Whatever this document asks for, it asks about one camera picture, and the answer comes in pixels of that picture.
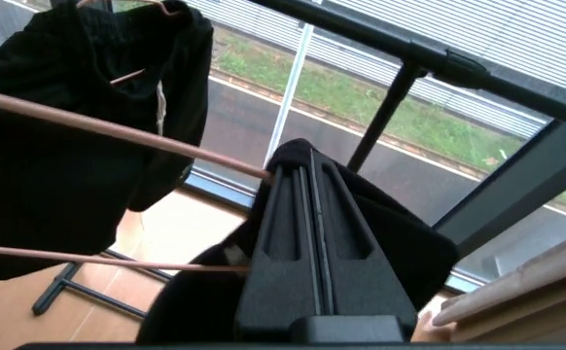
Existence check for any beige curtain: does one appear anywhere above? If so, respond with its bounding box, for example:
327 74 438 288
411 227 566 344

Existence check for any black garment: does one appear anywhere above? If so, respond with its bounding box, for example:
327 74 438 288
0 0 215 282
135 138 461 344

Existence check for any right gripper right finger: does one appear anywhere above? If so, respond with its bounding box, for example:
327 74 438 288
309 148 418 341

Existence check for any pink clothes hanger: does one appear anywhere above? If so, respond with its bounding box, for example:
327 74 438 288
0 86 274 273
75 0 183 87

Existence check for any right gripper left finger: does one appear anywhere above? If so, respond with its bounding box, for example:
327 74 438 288
233 163 323 341

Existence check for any black clothes rack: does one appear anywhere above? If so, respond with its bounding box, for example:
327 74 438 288
32 0 566 320

